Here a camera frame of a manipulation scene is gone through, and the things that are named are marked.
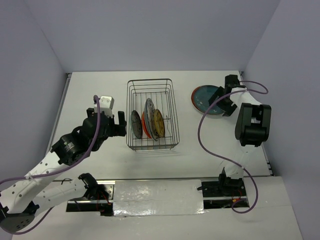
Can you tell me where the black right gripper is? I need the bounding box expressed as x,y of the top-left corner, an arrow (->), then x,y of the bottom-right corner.
209,86 -> 238,117

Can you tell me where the dark teal blossom plate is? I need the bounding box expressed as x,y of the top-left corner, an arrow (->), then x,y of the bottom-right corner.
195,85 -> 218,114

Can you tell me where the blue floral white plate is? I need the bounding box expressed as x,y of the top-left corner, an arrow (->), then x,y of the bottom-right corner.
144,98 -> 159,142

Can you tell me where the red and teal patterned plate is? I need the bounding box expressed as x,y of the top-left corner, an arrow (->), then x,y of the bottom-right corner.
191,86 -> 202,112

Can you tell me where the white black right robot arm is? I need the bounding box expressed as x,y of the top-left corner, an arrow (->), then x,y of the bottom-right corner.
208,74 -> 272,196

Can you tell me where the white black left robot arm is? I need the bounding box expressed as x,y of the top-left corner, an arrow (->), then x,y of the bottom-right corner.
0,108 -> 127,235

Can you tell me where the light green small plate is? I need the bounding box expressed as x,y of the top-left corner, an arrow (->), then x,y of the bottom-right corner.
130,110 -> 143,139

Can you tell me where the orange red plate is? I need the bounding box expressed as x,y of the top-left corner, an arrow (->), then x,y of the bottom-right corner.
141,112 -> 152,139

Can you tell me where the yellow rimmed patterned plate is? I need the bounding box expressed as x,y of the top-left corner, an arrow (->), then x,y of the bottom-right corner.
153,109 -> 166,138

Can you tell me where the silver foil tape panel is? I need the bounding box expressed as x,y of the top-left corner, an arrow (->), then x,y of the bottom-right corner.
112,179 -> 205,217

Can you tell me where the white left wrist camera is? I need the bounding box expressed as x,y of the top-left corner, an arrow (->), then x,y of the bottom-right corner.
94,95 -> 115,118

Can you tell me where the grey wire dish rack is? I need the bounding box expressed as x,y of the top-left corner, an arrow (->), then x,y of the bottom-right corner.
126,78 -> 180,151

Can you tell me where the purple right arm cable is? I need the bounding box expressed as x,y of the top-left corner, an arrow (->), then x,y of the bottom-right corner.
197,80 -> 269,214

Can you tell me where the aluminium table edge rail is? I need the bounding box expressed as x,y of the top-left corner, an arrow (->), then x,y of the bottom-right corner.
45,72 -> 72,154

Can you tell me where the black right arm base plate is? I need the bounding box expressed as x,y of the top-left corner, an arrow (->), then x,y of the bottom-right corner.
197,181 -> 247,200

